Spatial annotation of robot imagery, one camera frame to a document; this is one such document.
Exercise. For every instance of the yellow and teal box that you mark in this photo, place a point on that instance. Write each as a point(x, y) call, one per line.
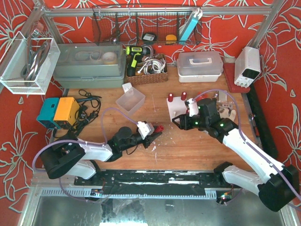
point(58, 113)

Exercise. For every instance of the white peg board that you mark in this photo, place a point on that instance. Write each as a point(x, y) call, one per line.
point(176, 107)

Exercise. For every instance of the grey tools in acrylic box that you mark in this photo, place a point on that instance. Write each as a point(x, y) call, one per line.
point(34, 60)

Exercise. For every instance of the silver metal block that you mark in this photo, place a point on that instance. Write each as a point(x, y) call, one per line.
point(222, 96)

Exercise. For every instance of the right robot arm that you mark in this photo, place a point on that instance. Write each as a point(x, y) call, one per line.
point(274, 183)

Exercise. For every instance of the woven wicker basket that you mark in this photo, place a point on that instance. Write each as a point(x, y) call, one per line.
point(147, 79)

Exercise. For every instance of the grey metal bracket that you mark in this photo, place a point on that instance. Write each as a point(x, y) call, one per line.
point(230, 105)

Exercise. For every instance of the yellow tape measure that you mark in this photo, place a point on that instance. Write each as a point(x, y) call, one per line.
point(171, 39)

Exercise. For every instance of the red mat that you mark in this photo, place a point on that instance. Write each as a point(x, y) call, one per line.
point(229, 72)

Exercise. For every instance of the black side rail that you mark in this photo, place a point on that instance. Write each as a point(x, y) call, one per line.
point(260, 123)

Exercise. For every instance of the beige work glove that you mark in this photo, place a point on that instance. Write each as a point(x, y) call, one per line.
point(227, 113)

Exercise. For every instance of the translucent plastic spring bin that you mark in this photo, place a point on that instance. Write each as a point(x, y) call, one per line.
point(131, 101)

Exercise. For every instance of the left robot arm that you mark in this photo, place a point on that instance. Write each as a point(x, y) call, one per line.
point(75, 157)

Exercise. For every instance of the clear acrylic box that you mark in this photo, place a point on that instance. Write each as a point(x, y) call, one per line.
point(14, 61)

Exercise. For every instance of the white wall adapter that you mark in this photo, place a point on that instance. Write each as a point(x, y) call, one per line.
point(126, 87)

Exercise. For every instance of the white power supply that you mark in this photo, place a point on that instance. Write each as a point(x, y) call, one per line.
point(247, 67)

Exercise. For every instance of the white lidded storage box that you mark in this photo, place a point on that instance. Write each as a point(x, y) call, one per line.
point(199, 66)

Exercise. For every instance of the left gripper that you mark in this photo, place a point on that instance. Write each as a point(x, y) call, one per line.
point(146, 141)

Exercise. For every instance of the red large spring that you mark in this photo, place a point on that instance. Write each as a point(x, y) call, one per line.
point(170, 97)
point(183, 96)

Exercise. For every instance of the black wire basket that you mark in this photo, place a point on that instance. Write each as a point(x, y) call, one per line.
point(126, 24)

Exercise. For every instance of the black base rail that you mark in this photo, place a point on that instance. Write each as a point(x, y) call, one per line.
point(154, 182)

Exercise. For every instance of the orange plug adapter cube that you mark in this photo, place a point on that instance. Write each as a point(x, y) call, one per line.
point(200, 95)

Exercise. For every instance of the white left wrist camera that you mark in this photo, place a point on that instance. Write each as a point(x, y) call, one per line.
point(145, 129)

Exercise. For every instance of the blue flat case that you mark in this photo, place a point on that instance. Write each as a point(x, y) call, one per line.
point(188, 27)

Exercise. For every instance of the green cordless drill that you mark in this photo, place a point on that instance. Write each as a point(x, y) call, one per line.
point(136, 54)

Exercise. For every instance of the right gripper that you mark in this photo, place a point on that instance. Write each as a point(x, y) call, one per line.
point(184, 121)

